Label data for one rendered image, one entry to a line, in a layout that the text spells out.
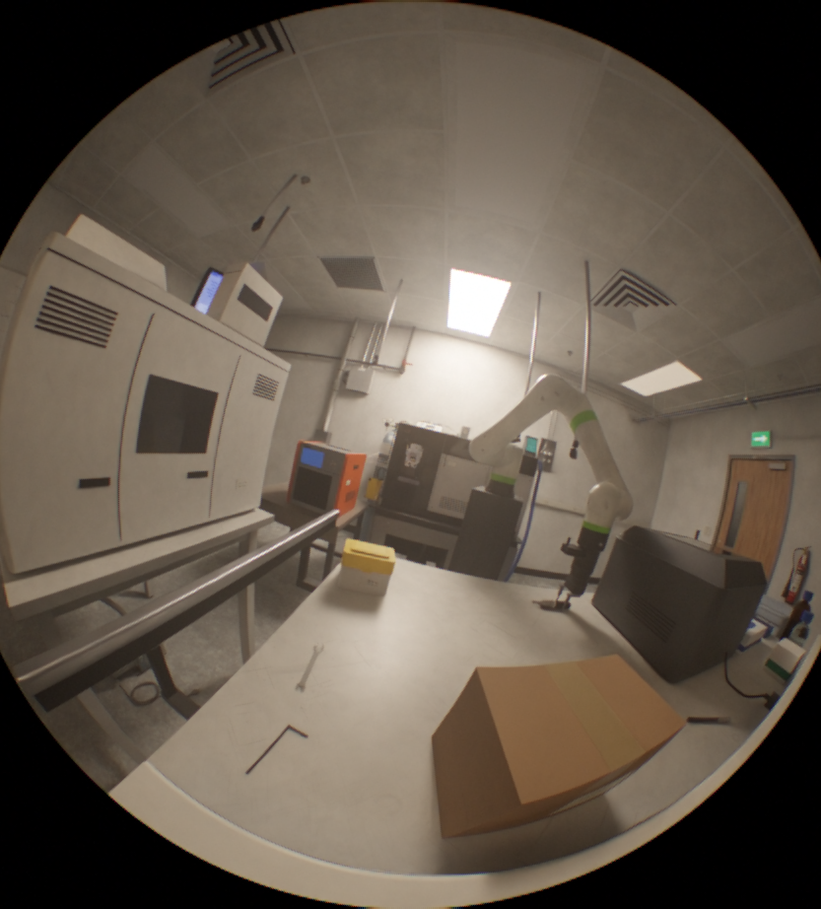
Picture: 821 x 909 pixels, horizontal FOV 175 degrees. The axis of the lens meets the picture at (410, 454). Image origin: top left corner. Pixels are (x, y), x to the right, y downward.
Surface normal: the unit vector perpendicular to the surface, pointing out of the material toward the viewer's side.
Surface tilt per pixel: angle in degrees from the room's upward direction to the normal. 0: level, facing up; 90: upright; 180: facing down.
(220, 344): 90
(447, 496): 90
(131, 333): 90
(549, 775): 0
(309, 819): 0
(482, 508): 90
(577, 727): 0
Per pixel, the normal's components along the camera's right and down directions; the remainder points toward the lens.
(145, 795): 0.25, -0.97
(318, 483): -0.10, 0.00
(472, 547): -0.40, -0.07
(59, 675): 0.96, 0.25
